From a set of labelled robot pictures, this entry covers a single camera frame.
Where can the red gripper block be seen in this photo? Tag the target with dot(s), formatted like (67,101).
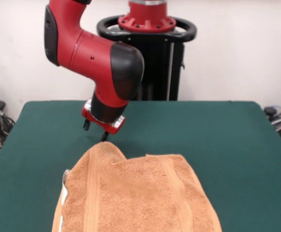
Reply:
(112,129)

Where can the tan terry towel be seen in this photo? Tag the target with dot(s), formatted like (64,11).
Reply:
(140,193)

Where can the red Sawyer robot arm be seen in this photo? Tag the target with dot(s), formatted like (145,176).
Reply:
(94,60)

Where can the dark green table cloth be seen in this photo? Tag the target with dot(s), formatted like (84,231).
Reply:
(227,133)

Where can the small black power adapter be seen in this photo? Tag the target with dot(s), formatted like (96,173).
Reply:
(270,111)

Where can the white round object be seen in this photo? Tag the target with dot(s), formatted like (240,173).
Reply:
(278,123)

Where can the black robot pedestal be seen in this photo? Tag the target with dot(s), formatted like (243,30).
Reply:
(164,72)

